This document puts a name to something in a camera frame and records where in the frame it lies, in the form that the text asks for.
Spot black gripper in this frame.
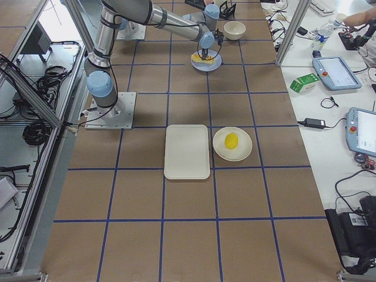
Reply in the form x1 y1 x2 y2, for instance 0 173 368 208
200 48 209 61

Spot ridged yellow bread loaf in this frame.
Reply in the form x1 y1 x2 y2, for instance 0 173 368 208
191 52 215 65

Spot light blue plate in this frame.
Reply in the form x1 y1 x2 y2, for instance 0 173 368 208
190 49 222 72

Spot white round plate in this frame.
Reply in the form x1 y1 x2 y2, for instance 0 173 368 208
213 127 253 162

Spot person hand at desk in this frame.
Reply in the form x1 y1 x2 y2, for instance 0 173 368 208
344 11 374 26

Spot white bowl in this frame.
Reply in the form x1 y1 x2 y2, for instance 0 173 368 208
223 21 246 41

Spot yellow lemon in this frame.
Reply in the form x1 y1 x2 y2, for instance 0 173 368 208
224 132 239 149

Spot white rectangular tray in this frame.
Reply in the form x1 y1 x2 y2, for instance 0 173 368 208
164 125 210 180

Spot green white box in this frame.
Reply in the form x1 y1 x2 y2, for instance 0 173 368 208
290 73 320 93

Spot clear water bottle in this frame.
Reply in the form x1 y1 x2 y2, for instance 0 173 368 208
310 20 334 51

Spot black power adapter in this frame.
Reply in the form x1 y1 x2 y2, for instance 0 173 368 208
304 118 326 129

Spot blue teach pendant far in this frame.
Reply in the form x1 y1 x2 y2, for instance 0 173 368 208
312 56 362 90

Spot blue teach pendant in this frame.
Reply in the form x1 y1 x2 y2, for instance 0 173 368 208
345 107 376 157
312 56 362 90

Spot red black joystick device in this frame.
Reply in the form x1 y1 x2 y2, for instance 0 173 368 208
338 32 365 51

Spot grey electronics box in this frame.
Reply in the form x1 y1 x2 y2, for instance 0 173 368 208
20 21 52 62

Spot blue teach pendant near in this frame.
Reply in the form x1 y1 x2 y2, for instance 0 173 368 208
345 107 376 157

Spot black laptop on desk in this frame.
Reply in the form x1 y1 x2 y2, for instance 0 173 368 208
325 196 375 275

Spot aluminium frame post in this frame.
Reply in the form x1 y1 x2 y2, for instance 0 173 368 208
275 0 311 66

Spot coiled black floor cables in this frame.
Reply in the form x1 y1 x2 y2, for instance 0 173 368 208
22 119 51 147

